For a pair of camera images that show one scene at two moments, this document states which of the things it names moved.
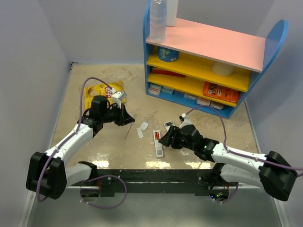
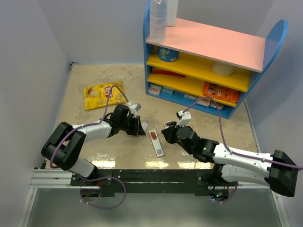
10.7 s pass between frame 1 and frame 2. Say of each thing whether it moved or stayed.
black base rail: stayed
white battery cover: stayed
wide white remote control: stayed
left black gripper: moved
